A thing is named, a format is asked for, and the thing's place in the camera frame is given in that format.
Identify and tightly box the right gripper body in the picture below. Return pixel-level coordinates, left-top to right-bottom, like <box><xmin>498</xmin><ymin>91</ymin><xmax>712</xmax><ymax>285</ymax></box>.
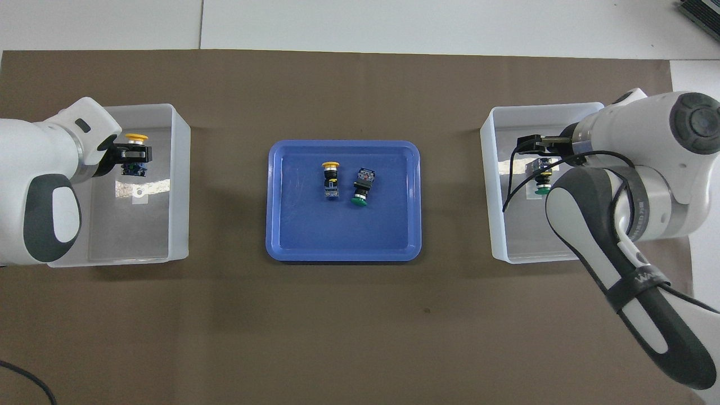
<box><xmin>554</xmin><ymin>125</ymin><xmax>583</xmax><ymax>167</ymax></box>

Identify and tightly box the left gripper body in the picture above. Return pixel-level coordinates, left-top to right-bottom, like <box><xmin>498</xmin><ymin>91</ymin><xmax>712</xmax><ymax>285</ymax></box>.
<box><xmin>92</xmin><ymin>135</ymin><xmax>129</xmax><ymax>178</ymax></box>

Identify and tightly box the yellow push button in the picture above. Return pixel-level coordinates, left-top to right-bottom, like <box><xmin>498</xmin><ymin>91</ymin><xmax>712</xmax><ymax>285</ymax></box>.
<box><xmin>322</xmin><ymin>161</ymin><xmax>341</xmax><ymax>200</ymax></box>
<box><xmin>121</xmin><ymin>133</ymin><xmax>150</xmax><ymax>177</ymax></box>

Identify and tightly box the green push button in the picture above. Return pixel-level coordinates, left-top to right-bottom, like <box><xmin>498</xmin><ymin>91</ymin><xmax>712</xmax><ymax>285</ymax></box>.
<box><xmin>350</xmin><ymin>168</ymin><xmax>376</xmax><ymax>207</ymax></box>
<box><xmin>533</xmin><ymin>159</ymin><xmax>556</xmax><ymax>196</ymax></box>

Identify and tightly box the translucent white plastic box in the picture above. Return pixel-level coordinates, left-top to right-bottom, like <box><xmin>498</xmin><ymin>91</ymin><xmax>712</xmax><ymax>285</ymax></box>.
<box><xmin>480</xmin><ymin>102</ymin><xmax>605</xmax><ymax>264</ymax></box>
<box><xmin>48</xmin><ymin>103</ymin><xmax>191</xmax><ymax>268</ymax></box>

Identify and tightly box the dark grey ribbed object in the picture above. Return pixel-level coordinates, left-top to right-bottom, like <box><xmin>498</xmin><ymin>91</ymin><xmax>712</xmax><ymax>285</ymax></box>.
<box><xmin>677</xmin><ymin>0</ymin><xmax>720</xmax><ymax>38</ymax></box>

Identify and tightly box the blue plastic tray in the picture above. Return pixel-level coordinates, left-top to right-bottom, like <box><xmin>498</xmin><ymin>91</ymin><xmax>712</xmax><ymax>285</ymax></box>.
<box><xmin>265</xmin><ymin>140</ymin><xmax>422</xmax><ymax>263</ymax></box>

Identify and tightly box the black cable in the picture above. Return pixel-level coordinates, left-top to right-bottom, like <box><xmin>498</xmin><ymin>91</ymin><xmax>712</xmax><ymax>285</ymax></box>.
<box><xmin>502</xmin><ymin>143</ymin><xmax>637</xmax><ymax>237</ymax></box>
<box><xmin>657</xmin><ymin>283</ymin><xmax>720</xmax><ymax>314</ymax></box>
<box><xmin>0</xmin><ymin>360</ymin><xmax>57</xmax><ymax>405</ymax></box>

